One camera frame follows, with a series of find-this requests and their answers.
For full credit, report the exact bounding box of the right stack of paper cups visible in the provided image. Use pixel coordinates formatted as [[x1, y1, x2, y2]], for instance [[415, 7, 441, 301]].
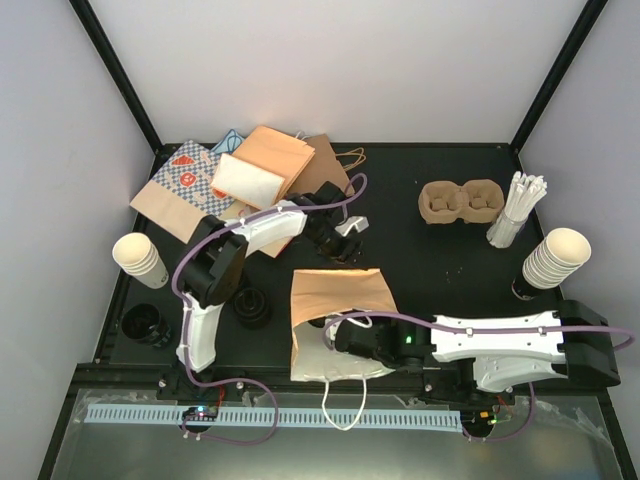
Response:
[[511, 227, 592, 301]]

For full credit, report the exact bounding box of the stack of paper cups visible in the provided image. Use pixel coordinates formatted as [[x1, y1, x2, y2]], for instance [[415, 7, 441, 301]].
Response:
[[112, 233, 169, 289], [511, 227, 592, 301]]

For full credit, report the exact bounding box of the black frame post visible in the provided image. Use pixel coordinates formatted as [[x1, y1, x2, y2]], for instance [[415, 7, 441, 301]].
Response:
[[69, 0, 163, 154], [510, 0, 608, 154]]

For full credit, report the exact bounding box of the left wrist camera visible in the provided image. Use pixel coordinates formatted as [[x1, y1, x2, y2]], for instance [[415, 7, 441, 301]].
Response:
[[335, 216, 369, 237]]

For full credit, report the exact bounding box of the blue checkered paper bag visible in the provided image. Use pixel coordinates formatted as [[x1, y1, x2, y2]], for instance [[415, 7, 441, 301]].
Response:
[[130, 140, 234, 243]]

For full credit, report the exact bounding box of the cream cakes printed paper bag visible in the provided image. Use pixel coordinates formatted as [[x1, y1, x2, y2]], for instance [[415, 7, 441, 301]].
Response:
[[252, 237, 292, 258]]

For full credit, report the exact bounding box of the black paper coffee cup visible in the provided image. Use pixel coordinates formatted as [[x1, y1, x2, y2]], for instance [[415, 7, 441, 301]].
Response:
[[120, 303, 172, 349]]

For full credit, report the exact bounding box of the white slotted cable duct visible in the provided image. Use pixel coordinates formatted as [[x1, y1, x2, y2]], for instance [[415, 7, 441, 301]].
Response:
[[84, 404, 462, 433]]

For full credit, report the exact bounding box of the left stack of paper cups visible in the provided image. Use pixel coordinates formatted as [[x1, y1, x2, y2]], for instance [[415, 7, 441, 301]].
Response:
[[112, 233, 169, 289]]

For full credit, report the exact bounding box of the dark brown paper bag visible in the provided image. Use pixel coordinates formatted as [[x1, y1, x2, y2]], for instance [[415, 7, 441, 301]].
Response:
[[287, 134, 366, 196]]

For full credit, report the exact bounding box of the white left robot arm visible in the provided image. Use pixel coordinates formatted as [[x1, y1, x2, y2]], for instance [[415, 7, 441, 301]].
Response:
[[171, 182, 369, 399]]

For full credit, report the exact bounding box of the cup of white straws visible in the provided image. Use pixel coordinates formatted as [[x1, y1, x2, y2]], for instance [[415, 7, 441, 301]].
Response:
[[486, 171, 547, 249]]

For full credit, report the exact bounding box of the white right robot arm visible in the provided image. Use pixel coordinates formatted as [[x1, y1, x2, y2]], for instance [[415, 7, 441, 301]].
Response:
[[323, 300, 620, 403]]

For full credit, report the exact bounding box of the black cup lid stack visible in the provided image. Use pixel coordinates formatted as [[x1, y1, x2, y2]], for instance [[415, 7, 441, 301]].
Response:
[[232, 287, 271, 330]]

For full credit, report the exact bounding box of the light blue paper bag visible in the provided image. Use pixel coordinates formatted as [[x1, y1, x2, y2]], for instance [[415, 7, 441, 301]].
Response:
[[210, 129, 245, 155]]

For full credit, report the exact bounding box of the orange kraft paper bag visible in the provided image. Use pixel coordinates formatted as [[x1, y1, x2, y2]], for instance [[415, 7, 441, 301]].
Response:
[[289, 267, 401, 431]]

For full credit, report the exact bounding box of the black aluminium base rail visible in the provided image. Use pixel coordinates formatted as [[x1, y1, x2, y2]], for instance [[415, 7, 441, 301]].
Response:
[[158, 367, 515, 409]]

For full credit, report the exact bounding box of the left black frame post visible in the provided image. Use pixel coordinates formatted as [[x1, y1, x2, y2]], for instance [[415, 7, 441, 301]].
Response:
[[69, 0, 163, 154]]

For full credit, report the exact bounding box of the folded orange paper bag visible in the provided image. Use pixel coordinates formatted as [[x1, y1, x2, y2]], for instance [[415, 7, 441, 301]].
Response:
[[210, 126, 315, 210]]

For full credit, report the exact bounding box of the cardboard cup carrier stack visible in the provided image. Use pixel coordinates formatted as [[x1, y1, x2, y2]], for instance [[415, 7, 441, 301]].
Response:
[[418, 179, 505, 225]]

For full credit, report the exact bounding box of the right black frame post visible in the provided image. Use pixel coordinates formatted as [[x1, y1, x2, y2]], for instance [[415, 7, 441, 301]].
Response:
[[510, 0, 608, 154]]

